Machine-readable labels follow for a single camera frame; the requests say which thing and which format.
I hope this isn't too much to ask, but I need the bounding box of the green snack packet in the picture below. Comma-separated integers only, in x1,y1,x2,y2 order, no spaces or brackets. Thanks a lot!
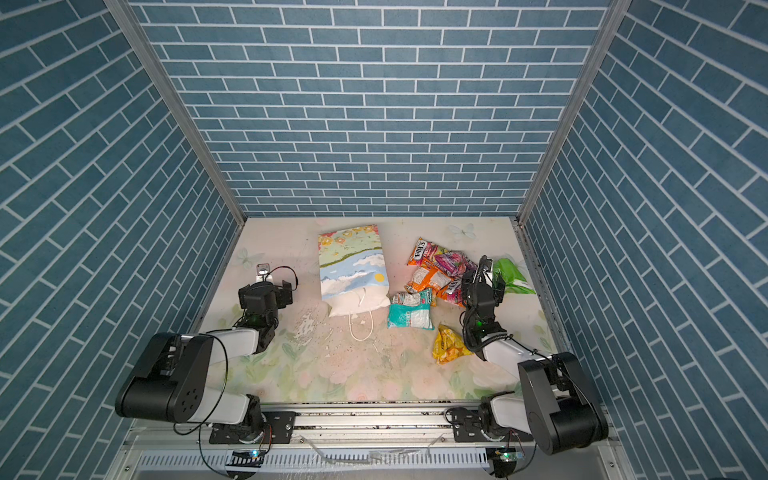
493,258,535,294

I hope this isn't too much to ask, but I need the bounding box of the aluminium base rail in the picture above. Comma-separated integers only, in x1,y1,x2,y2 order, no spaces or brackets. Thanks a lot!
106,401,635,479

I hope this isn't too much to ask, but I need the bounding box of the colourful paper gift bag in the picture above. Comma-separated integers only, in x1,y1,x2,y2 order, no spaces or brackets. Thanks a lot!
318,224,390,321

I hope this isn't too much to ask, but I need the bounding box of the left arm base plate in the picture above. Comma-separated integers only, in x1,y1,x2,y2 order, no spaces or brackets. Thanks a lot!
209,411,297,446

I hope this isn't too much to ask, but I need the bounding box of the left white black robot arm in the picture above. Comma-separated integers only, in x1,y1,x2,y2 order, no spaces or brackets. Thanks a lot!
115,273,298,444

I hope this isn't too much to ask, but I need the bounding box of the teal snack packet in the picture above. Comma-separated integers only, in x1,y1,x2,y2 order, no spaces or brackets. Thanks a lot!
387,290,434,330

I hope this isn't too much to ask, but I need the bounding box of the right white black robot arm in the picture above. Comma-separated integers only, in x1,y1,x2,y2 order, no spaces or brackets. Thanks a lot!
461,256,609,455

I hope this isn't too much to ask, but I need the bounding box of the pink purple snack packet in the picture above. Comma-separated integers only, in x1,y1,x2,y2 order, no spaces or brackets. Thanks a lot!
433,251,477,278

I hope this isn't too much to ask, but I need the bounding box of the yellow snack packet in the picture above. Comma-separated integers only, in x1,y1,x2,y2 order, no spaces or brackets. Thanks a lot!
432,324,472,365

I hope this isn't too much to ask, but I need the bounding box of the multicolour snack packet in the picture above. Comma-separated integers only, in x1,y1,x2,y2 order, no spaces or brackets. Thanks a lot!
436,278,464,307

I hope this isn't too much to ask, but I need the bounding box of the orange white snack packet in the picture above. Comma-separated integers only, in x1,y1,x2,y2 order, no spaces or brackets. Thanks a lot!
405,265,453,293

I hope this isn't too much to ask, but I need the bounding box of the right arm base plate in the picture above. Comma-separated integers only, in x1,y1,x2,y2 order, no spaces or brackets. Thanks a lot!
444,407,534,443

